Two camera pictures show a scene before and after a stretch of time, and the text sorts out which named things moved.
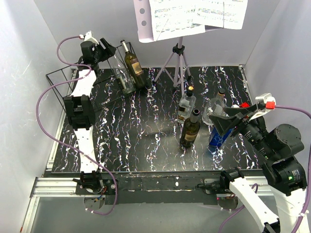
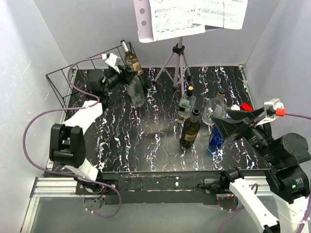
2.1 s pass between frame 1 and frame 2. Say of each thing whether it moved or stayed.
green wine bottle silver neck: stayed
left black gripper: moved
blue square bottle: stayed
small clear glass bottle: stayed
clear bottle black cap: stayed
